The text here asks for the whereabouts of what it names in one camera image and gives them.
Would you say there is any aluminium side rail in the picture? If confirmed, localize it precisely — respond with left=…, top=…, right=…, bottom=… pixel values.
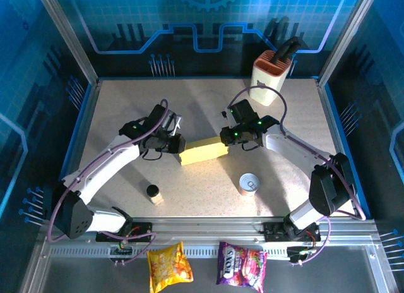
left=52, top=79, right=102, bottom=220
left=315, top=78, right=364, bottom=218

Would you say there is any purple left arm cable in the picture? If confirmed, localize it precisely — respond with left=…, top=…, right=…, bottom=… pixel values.
left=45, top=99, right=171, bottom=266

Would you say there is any aluminium front rail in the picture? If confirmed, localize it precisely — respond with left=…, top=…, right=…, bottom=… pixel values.
left=37, top=216, right=379, bottom=244

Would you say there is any cream knife block orange top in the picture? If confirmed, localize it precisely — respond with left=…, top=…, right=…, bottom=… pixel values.
left=248, top=49, right=292, bottom=107

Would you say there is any tin can with pull tab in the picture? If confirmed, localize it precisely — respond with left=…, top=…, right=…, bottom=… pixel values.
left=239, top=172, right=261, bottom=196

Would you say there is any aluminium frame post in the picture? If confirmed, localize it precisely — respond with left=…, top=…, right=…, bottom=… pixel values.
left=318, top=0, right=380, bottom=87
left=33, top=0, right=99, bottom=86

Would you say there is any small wired connector board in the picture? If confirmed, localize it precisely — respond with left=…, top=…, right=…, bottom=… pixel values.
left=109, top=239, right=134, bottom=256

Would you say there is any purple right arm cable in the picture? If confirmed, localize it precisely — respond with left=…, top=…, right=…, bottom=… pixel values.
left=226, top=85, right=367, bottom=266

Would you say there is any slotted aluminium cable rail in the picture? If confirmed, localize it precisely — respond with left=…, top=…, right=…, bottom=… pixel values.
left=49, top=247, right=296, bottom=258

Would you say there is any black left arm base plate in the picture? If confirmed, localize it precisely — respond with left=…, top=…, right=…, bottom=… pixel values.
left=95, top=222, right=153, bottom=242

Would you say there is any white cable connector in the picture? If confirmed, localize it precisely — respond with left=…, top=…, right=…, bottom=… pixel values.
left=286, top=246, right=317, bottom=266

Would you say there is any black knife handle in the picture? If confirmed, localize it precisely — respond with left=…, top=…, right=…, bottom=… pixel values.
left=273, top=36, right=301, bottom=65

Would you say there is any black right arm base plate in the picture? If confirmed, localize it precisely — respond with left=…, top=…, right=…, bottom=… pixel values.
left=263, top=222, right=321, bottom=242

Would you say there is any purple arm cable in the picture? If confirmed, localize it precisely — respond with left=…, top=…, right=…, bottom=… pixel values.
left=45, top=99, right=171, bottom=266
left=226, top=85, right=367, bottom=266

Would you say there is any white and yellow paper box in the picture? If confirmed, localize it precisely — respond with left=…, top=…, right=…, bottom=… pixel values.
left=179, top=135, right=229, bottom=166

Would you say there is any purple candy bag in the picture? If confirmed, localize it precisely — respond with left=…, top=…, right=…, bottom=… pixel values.
left=216, top=241, right=268, bottom=293

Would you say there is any small jar with black lid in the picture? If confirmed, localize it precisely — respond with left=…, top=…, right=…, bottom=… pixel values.
left=146, top=184, right=165, bottom=206

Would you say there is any aluminium lower tray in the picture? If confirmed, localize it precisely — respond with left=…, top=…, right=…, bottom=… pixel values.
left=18, top=236, right=399, bottom=293

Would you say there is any yellow snack bag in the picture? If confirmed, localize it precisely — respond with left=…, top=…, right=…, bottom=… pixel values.
left=146, top=241, right=194, bottom=293

